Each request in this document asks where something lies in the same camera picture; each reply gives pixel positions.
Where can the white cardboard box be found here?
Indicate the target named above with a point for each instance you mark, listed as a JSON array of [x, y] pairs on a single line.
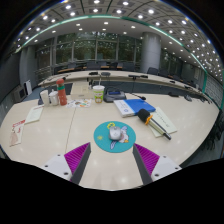
[[81, 91]]

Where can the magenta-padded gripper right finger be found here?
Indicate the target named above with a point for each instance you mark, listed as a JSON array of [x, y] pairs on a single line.
[[146, 160]]

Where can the ceiling spot lights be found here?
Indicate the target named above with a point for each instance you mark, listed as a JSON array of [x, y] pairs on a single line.
[[106, 22]]

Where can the round teal cartoon mouse pad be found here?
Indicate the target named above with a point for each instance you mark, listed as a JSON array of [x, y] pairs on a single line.
[[101, 141]]

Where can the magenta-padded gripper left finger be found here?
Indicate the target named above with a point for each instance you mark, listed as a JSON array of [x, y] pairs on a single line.
[[76, 160]]

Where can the colourful sticker sheet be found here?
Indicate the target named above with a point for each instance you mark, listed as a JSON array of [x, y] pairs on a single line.
[[78, 103]]

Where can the row of dark office chairs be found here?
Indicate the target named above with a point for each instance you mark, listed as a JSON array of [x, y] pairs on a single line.
[[152, 70]]

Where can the white plastic cup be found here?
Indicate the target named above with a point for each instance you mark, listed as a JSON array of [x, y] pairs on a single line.
[[44, 98], [54, 99]]

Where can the paper cup with green print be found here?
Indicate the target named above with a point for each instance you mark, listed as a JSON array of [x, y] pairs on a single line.
[[98, 95]]

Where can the red and white leaflet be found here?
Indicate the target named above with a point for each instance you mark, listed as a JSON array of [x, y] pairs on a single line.
[[16, 133]]

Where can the black handheld microphone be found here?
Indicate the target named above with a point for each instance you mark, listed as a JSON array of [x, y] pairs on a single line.
[[144, 115]]

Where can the blue and white book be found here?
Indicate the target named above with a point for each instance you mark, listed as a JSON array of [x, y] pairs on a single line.
[[136, 106]]

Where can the dark desktop conference unit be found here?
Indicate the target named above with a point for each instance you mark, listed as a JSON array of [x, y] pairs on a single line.
[[114, 96]]

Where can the orange-red drink bottle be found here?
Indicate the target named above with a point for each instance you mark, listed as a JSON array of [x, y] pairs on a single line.
[[62, 95]]

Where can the silver grey computer mouse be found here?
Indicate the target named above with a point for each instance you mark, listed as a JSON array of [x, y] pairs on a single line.
[[115, 133]]

